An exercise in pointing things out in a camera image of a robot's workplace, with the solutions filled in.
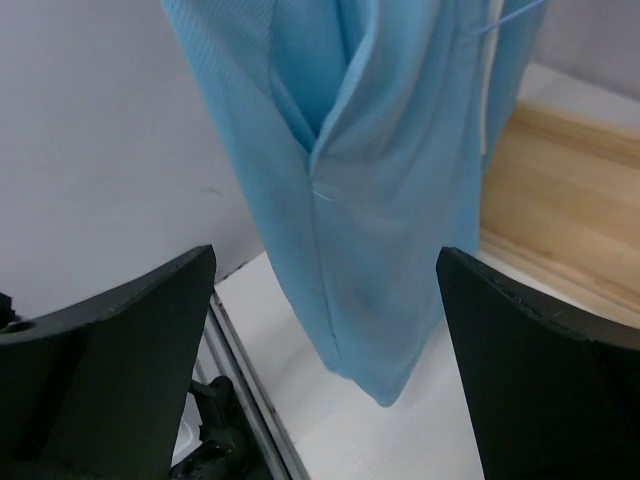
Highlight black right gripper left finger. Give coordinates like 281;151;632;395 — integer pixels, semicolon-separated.
1;246;216;479

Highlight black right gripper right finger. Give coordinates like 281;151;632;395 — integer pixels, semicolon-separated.
436;248;639;479

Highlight light blue shorts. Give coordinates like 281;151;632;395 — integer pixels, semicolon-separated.
163;1;546;407

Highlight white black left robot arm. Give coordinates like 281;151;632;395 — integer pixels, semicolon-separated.
169;376;273;480

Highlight wooden clothes rack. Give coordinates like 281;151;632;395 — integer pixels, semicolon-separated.
480;102;639;327

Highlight aluminium mounting rail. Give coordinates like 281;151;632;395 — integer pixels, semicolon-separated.
194;292;309;480

